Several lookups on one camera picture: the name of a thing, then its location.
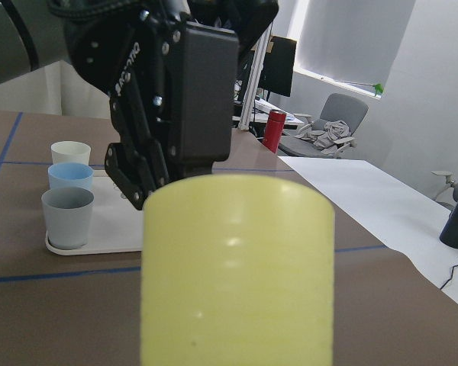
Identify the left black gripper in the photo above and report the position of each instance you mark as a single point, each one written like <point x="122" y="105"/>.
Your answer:
<point x="163" y="63"/>

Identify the cream plastic cup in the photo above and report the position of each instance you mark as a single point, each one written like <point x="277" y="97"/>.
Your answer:
<point x="70" y="151"/>

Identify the yellow plastic cup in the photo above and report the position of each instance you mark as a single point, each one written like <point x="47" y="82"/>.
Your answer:
<point x="237" y="270"/>

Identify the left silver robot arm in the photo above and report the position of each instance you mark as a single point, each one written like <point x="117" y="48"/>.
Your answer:
<point x="31" y="37"/>

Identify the grey plastic cup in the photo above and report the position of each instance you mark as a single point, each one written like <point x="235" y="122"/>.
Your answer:
<point x="67" y="213"/>

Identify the cream plastic tray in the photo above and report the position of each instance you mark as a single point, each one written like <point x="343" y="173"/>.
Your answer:
<point x="116" y="226"/>

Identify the red water bottle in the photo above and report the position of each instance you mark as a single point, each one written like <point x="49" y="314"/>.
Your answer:
<point x="273" y="131"/>

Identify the grey office chair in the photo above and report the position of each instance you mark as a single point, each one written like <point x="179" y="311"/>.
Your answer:
<point x="329" y="135"/>

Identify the aluminium frame post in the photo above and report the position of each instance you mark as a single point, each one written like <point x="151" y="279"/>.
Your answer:
<point x="256" y="69"/>

